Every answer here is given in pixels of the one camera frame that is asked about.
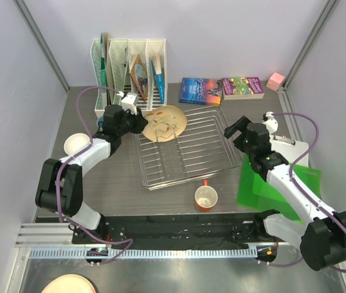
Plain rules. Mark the perforated cable duct rail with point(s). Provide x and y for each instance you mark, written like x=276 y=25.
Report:
x=98 y=253

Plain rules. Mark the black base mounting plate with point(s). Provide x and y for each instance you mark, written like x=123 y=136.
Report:
x=189 y=231

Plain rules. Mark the pink round object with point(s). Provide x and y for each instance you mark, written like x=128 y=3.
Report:
x=71 y=283

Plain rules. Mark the green plastic folder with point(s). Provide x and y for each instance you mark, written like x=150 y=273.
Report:
x=260 y=196

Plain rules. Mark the beige bird pattern plate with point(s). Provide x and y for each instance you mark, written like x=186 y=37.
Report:
x=164 y=124

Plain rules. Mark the white clipboard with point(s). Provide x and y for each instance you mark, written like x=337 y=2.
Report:
x=290 y=149

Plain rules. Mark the orange illustrated book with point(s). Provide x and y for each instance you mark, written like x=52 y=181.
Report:
x=139 y=76

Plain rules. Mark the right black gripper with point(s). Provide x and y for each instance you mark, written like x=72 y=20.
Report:
x=241 y=126

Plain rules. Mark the white mesh file organizer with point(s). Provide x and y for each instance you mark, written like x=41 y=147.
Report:
x=119 y=56

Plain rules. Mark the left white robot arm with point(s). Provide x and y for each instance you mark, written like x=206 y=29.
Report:
x=60 y=187

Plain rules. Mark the blue plastic cup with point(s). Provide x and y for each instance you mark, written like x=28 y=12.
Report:
x=100 y=123

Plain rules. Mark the orange white bowl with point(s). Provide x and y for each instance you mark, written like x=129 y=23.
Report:
x=75 y=142

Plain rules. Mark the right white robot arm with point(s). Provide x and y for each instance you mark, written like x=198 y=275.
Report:
x=321 y=234

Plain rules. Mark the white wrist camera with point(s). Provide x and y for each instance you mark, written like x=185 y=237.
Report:
x=269 y=120
x=128 y=102

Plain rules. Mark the blue white book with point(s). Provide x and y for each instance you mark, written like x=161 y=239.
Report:
x=156 y=64

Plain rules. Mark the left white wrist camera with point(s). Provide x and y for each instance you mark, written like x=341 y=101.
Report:
x=128 y=102

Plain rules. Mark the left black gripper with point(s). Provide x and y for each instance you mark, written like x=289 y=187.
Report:
x=139 y=121

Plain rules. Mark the dark blue paperback book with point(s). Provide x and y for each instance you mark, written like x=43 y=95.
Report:
x=207 y=92

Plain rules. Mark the purple green paperback book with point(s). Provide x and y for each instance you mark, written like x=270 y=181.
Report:
x=242 y=88

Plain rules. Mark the metal wire dish rack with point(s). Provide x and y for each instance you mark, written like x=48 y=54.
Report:
x=199 y=152

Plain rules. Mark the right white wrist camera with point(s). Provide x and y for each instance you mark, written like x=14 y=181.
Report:
x=269 y=120

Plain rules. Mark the pink cube block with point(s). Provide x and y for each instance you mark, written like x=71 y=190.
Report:
x=275 y=81

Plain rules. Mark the orange ceramic mug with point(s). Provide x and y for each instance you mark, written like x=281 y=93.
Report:
x=206 y=197

